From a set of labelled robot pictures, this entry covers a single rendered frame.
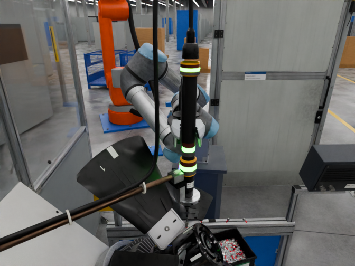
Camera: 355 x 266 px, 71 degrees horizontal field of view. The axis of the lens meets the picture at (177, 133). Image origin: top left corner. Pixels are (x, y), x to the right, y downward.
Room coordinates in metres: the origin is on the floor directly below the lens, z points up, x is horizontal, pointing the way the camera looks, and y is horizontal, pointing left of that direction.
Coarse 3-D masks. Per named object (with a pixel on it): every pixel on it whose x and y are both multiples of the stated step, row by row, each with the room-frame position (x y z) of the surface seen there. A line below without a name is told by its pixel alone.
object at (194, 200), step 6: (168, 174) 0.53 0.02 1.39; (174, 174) 0.53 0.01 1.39; (180, 174) 0.53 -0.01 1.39; (174, 180) 0.51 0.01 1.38; (180, 180) 0.52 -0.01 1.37; (174, 186) 0.52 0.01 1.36; (180, 186) 0.52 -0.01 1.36; (174, 192) 0.54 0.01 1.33; (180, 192) 0.52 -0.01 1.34; (198, 192) 0.57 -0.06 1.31; (180, 198) 0.52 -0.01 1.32; (186, 198) 0.54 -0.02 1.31; (192, 198) 0.54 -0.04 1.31; (198, 198) 0.54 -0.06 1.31; (186, 204) 0.52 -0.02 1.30; (192, 204) 0.52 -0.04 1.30
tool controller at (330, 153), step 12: (336, 144) 0.97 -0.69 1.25; (348, 144) 0.97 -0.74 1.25; (312, 156) 0.94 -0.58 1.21; (324, 156) 0.90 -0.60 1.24; (336, 156) 0.90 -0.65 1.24; (348, 156) 0.90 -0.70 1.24; (312, 168) 0.92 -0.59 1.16; (324, 168) 0.87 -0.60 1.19; (336, 168) 0.87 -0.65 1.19; (348, 168) 0.88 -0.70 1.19; (312, 180) 0.90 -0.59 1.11; (324, 180) 0.89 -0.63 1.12; (336, 180) 0.89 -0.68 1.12; (348, 180) 0.89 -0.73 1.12
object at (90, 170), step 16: (128, 144) 0.61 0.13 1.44; (144, 144) 0.64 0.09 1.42; (96, 160) 0.53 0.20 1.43; (112, 160) 0.55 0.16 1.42; (128, 160) 0.57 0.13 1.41; (144, 160) 0.59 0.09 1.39; (80, 176) 0.48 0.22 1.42; (96, 176) 0.50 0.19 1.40; (112, 176) 0.52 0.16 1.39; (128, 176) 0.53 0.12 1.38; (160, 176) 0.58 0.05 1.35; (96, 192) 0.48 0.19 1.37; (112, 192) 0.49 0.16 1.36; (160, 192) 0.54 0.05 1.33; (112, 208) 0.47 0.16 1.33; (128, 208) 0.48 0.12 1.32; (144, 208) 0.50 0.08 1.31; (160, 208) 0.51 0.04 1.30; (144, 224) 0.48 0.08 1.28
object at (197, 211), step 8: (168, 184) 0.78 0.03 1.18; (200, 192) 0.78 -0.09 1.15; (200, 200) 0.71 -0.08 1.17; (208, 200) 0.73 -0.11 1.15; (176, 208) 0.64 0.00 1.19; (184, 208) 0.64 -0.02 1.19; (192, 208) 0.64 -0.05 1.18; (200, 208) 0.65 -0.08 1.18; (184, 216) 0.60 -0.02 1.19; (192, 216) 0.60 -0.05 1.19; (200, 216) 0.61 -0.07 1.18
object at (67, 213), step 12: (156, 0) 0.50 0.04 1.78; (192, 0) 0.55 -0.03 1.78; (156, 12) 0.50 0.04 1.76; (192, 12) 0.55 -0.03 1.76; (156, 24) 0.50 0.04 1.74; (192, 24) 0.55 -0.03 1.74; (156, 36) 0.50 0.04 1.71; (156, 48) 0.50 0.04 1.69; (156, 60) 0.50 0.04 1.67; (156, 72) 0.50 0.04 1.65; (156, 84) 0.50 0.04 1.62; (156, 96) 0.50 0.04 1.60; (156, 108) 0.50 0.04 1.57; (156, 120) 0.50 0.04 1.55; (156, 132) 0.50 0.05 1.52; (156, 144) 0.50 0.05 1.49; (156, 156) 0.50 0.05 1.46; (144, 180) 0.48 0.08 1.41; (120, 192) 0.44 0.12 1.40; (144, 192) 0.47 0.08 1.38; (96, 204) 0.41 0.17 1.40; (60, 216) 0.37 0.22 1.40; (36, 228) 0.34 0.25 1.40; (0, 240) 0.31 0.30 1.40
